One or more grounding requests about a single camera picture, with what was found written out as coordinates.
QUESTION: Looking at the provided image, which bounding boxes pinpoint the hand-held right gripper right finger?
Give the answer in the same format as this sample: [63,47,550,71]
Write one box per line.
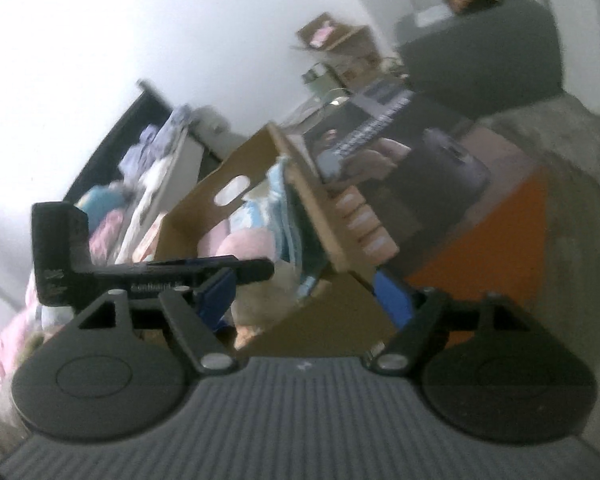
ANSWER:
[370,269,536,376]

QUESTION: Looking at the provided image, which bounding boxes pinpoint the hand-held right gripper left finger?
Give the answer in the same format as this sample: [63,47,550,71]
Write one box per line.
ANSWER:
[77,272,238,373]

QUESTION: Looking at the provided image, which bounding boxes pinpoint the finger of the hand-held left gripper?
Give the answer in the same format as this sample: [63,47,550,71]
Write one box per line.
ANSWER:
[200,258,276,286]
[185,255,242,270]

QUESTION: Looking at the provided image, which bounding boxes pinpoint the pink plush toy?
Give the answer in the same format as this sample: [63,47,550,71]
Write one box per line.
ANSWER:
[197,225,278,266]

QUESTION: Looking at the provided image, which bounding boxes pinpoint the brown cardboard box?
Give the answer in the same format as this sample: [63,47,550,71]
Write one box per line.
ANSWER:
[157,124,401,361]

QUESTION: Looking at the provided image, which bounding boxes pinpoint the teal plush blanket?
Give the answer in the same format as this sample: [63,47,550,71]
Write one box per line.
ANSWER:
[75,186,131,228]

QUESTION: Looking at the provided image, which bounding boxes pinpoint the white quilted mattress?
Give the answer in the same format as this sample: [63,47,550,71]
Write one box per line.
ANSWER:
[115,127,203,263]

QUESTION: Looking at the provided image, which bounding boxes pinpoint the pink quilt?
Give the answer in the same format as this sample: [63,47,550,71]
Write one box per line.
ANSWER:
[0,210,126,401]

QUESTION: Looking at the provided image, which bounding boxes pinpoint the black printed carton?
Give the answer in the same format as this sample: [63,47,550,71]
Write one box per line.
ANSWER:
[302,82,493,273]

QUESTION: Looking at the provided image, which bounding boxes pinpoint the orange mat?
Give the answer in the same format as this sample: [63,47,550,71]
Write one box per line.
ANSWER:
[407,167,551,301]

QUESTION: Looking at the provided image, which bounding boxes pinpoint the purple clothes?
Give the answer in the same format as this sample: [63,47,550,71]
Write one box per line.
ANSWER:
[119,105,193,183]

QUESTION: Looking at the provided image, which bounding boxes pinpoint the black headboard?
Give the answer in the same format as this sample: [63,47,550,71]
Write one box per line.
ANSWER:
[62,79,173,203]

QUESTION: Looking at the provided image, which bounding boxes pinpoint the green bag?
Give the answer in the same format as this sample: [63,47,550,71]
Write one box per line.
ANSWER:
[304,62,343,98]

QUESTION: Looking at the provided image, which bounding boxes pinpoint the open cardboard box with clutter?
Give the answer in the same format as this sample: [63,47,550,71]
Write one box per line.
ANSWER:
[296,11,383,86]

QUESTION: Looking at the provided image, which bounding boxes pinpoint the black cabinet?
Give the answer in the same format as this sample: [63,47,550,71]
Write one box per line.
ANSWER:
[396,0,565,117]

